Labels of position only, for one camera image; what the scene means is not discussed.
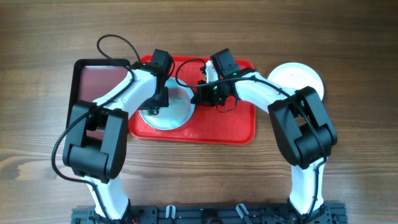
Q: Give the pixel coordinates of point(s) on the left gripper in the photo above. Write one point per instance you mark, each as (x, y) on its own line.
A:
(147, 105)

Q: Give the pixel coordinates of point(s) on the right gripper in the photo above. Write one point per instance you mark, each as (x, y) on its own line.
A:
(204, 97)

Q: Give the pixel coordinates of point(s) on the light blue plate top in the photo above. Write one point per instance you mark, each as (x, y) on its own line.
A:
(178, 112)

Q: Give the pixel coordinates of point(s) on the white plate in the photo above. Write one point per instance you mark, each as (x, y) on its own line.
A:
(297, 75)

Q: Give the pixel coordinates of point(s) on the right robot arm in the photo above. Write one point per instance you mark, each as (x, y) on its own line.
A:
(303, 130)

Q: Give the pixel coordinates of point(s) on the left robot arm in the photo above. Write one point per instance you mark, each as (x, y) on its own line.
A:
(96, 138)

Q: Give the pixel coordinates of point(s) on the red plastic tray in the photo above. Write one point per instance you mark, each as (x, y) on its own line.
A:
(234, 124)

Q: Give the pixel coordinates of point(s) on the black tray with red water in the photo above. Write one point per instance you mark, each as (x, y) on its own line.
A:
(93, 78)

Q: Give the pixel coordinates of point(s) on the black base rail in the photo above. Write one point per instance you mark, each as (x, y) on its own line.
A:
(265, 214)

